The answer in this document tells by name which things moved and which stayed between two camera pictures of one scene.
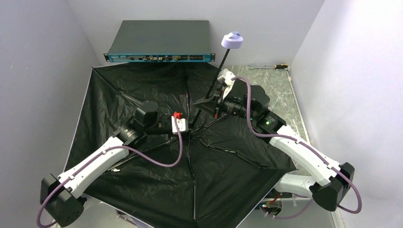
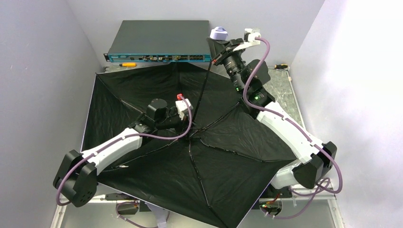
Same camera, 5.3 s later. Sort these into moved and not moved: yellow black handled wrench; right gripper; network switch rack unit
Moved: right gripper
Not moved: network switch rack unit; yellow black handled wrench
